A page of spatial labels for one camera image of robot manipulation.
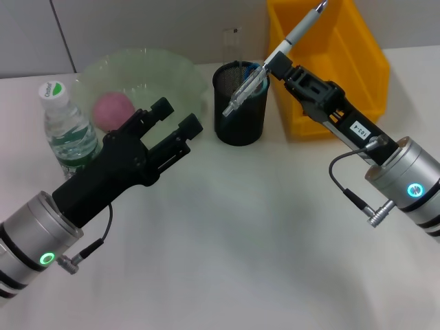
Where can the blue scissors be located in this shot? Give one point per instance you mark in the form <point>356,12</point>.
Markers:
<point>263,89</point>

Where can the pink peach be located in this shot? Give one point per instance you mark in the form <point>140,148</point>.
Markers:
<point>110,110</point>

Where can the grey clear ballpoint pen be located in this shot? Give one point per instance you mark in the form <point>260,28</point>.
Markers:
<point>299,31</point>

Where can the yellow plastic bin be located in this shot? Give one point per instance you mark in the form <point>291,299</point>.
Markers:
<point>343,51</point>

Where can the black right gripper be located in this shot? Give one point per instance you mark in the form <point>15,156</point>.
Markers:
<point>354,127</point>

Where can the translucent green fruit bowl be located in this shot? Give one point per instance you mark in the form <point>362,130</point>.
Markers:
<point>178,75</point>

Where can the black mesh pen holder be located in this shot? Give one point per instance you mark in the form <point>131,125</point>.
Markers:
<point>240,127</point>

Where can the clear green-label water bottle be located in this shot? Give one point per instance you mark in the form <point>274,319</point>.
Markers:
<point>67,137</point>

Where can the clear plastic ruler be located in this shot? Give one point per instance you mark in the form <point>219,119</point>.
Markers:
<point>232,44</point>

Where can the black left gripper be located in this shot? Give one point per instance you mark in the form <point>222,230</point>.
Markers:
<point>106,172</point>

